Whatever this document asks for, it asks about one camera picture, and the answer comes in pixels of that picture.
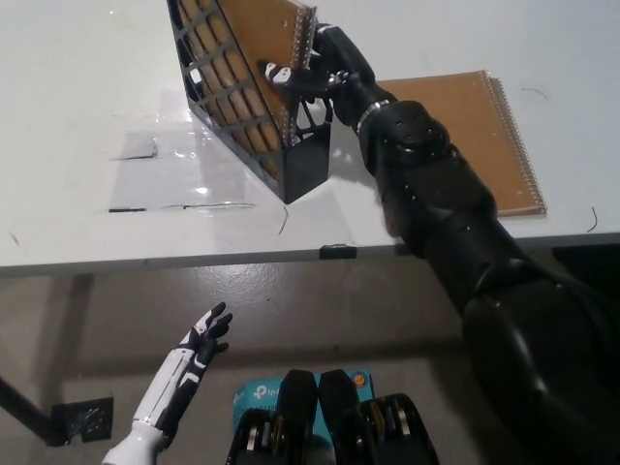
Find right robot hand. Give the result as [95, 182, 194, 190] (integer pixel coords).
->
[256, 21, 389, 130]

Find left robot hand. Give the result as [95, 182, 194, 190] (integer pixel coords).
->
[131, 302, 233, 440]

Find brown spiral notebook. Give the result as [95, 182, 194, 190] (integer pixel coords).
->
[178, 0, 319, 178]
[375, 69, 548, 219]

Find black lattice book holder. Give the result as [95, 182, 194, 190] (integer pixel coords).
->
[166, 0, 335, 204]

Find teal cardboard router box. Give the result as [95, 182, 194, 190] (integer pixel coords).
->
[231, 370, 375, 432]

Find black robot legs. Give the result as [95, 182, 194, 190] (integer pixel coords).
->
[223, 368, 440, 465]

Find black table leg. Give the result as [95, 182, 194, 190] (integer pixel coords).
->
[0, 375, 115, 447]

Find small black edge clip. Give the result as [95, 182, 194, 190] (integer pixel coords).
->
[318, 244, 358, 260]

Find clear plastic film sheet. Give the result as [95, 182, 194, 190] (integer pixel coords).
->
[94, 86, 261, 214]

